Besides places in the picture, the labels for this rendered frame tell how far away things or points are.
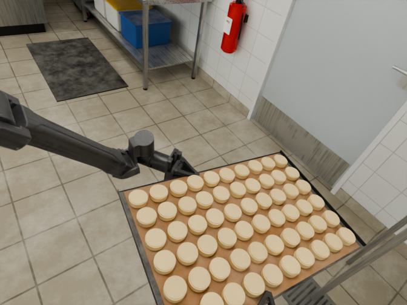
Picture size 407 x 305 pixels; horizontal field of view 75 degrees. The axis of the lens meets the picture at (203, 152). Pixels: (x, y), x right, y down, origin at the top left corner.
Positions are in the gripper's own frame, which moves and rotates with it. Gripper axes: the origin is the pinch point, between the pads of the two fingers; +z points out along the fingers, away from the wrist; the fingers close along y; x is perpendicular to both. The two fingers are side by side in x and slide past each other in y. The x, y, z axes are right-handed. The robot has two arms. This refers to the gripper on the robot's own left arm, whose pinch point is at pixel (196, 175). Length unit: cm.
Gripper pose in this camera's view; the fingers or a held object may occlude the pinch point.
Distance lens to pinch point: 83.3
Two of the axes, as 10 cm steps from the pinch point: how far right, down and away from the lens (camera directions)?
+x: -2.9, 6.3, -7.2
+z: 9.4, 3.4, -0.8
